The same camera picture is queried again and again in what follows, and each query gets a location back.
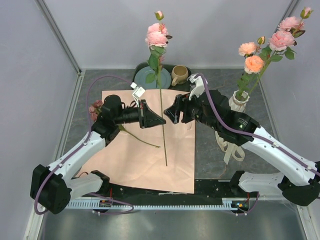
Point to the dark green tray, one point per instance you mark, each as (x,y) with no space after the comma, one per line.
(169,67)

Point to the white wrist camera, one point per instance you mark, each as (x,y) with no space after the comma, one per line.
(137,92)
(197,85)

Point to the teal plate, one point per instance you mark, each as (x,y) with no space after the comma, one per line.
(141,79)

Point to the pink wrapping paper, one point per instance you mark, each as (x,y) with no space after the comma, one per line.
(158,158)

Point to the pink rose stem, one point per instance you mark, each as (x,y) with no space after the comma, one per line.
(157,39)
(280,44)

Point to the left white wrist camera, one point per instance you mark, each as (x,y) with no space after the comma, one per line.
(137,92)

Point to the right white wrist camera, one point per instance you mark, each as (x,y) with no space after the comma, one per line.
(197,85)

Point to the peach rose stem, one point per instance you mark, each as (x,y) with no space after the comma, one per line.
(253,64)

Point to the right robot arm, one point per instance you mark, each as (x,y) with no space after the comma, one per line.
(297,179)

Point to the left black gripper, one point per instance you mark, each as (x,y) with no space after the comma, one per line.
(147,117)

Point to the white ribbed vase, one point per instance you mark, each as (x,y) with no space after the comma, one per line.
(238,105)

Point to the pink flower bunch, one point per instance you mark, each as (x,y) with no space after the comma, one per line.
(96,108)

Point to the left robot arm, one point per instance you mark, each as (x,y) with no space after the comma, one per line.
(53,186)

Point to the beige ceramic mug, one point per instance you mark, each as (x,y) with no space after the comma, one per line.
(179,75)

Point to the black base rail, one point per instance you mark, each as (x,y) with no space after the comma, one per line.
(206,192)

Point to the beige ribbon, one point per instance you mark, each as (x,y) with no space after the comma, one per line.
(230,150)

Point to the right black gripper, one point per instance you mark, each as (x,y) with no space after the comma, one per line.
(181,103)

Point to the slotted cable duct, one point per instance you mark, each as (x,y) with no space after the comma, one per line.
(93,203)

